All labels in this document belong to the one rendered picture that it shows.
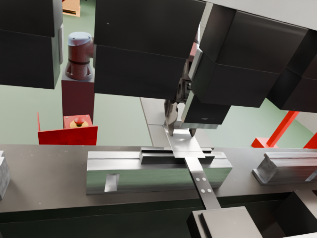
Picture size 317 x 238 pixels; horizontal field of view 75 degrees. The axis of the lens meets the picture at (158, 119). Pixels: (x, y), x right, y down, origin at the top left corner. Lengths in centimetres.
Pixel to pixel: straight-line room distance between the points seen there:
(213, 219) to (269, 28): 34
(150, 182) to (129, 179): 6
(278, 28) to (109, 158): 44
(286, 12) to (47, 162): 63
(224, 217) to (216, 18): 35
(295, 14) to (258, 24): 6
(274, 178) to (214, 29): 55
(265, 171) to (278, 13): 53
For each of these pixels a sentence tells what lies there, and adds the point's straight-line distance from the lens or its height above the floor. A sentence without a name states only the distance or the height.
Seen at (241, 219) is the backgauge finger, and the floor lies 103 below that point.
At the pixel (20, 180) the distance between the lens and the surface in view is 63.
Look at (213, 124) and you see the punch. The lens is 52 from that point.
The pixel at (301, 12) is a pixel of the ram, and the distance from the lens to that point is 44.
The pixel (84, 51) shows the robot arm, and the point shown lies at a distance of 122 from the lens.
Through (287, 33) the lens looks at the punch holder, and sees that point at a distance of 44.
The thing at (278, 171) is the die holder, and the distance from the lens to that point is 77.
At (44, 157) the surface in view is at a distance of 67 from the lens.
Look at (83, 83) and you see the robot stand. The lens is 126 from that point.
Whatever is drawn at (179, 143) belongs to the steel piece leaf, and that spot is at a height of 100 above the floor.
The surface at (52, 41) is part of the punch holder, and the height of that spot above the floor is 125.
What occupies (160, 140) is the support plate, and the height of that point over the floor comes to 100.
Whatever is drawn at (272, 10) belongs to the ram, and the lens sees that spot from 40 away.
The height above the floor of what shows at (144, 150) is 100.
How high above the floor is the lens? 136
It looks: 34 degrees down
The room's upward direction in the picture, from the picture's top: 16 degrees clockwise
